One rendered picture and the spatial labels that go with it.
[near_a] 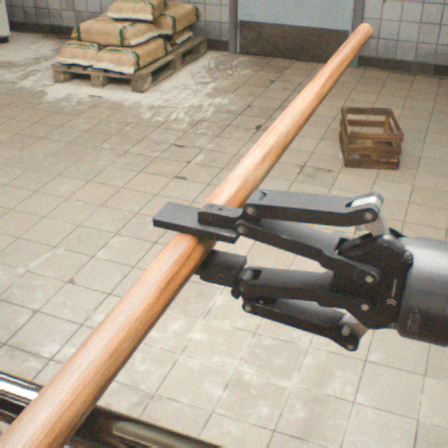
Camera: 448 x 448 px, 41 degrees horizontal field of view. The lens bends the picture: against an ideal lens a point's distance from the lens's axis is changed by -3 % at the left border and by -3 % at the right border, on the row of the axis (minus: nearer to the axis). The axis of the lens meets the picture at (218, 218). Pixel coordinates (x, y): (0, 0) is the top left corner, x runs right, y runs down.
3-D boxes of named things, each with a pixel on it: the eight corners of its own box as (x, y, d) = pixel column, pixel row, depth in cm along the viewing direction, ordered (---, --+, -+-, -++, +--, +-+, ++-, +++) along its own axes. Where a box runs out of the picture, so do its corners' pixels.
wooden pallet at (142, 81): (143, 93, 441) (142, 74, 434) (53, 82, 467) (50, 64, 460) (207, 52, 537) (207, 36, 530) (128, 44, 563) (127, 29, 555)
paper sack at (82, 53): (98, 69, 447) (96, 48, 439) (55, 66, 456) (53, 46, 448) (131, 48, 498) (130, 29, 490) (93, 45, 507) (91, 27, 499)
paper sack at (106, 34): (161, 41, 463) (160, 19, 455) (132, 51, 435) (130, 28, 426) (98, 34, 490) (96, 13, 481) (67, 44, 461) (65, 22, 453)
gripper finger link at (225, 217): (259, 236, 46) (260, 201, 44) (197, 223, 48) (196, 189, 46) (265, 226, 47) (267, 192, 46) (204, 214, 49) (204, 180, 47)
